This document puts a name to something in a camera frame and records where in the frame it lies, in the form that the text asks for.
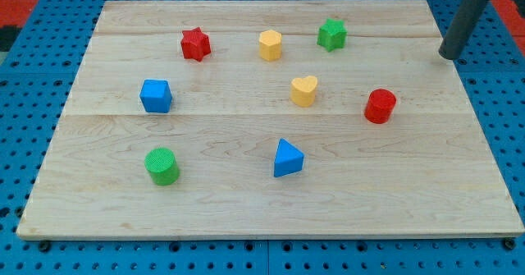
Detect blue triangle block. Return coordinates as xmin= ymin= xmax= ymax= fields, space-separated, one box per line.
xmin=273 ymin=138 xmax=304 ymax=177

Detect yellow heart block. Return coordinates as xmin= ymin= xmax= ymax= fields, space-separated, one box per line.
xmin=290 ymin=76 xmax=318 ymax=108

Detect light wooden board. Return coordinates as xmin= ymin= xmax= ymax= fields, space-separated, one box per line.
xmin=17 ymin=0 xmax=524 ymax=241

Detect yellow hexagon block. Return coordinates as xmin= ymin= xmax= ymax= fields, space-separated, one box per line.
xmin=258 ymin=30 xmax=282 ymax=62

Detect green cylinder block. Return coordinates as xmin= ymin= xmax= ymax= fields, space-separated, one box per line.
xmin=144 ymin=147 xmax=180 ymax=186

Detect red star block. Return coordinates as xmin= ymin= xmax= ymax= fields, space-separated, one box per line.
xmin=180 ymin=27 xmax=211 ymax=62

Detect blue cube block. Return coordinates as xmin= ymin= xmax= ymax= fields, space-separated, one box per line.
xmin=139 ymin=79 xmax=172 ymax=113

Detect green star block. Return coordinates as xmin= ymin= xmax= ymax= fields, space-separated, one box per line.
xmin=317 ymin=18 xmax=347 ymax=52

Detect red cylinder block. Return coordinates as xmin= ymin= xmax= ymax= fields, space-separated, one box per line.
xmin=364 ymin=89 xmax=397 ymax=124

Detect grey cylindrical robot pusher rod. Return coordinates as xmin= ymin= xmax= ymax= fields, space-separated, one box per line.
xmin=439 ymin=0 xmax=490 ymax=60

